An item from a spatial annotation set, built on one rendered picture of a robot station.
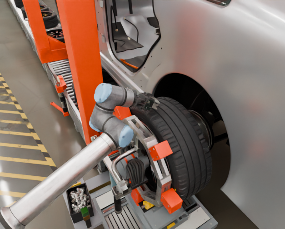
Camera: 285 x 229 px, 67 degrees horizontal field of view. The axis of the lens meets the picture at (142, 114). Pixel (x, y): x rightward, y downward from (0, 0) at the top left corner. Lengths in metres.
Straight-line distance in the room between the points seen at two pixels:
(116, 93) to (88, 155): 0.29
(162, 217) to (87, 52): 1.33
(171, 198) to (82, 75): 0.87
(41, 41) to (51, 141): 1.36
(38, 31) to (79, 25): 2.02
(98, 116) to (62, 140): 1.84
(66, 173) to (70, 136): 1.97
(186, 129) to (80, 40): 0.76
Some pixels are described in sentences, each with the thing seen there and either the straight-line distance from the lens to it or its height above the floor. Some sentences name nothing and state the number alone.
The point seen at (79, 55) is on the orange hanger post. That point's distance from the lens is 1.33.
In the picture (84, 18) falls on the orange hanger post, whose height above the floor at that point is 1.58.
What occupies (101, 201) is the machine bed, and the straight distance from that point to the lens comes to 2.12.
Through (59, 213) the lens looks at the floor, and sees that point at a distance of 2.24.
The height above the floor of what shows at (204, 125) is 0.98.
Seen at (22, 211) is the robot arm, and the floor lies 1.20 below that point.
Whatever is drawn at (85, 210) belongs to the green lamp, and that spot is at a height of 0.66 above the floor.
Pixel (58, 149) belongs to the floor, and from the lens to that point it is 2.71.
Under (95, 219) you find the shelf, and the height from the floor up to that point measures 0.45.
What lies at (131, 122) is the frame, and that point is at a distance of 1.20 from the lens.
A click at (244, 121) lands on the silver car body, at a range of 1.09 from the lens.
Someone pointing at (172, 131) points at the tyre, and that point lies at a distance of 1.12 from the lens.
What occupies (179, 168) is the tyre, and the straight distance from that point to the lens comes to 1.12.
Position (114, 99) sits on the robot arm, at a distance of 0.97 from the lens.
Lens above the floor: 1.91
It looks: 39 degrees down
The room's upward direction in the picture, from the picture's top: 2 degrees clockwise
